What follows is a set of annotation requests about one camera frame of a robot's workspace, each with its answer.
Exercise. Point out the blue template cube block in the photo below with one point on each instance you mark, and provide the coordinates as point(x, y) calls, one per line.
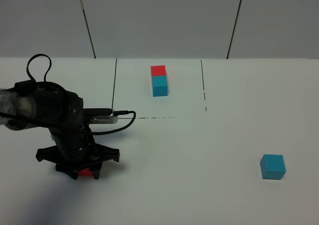
point(159, 86)

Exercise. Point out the red template cube block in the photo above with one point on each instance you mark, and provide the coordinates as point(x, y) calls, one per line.
point(158, 70)

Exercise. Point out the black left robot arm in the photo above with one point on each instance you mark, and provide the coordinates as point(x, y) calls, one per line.
point(50, 105)

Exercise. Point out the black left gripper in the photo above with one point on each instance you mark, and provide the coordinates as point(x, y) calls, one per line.
point(76, 150)

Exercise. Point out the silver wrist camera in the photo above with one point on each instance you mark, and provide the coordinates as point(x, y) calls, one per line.
point(103, 119)

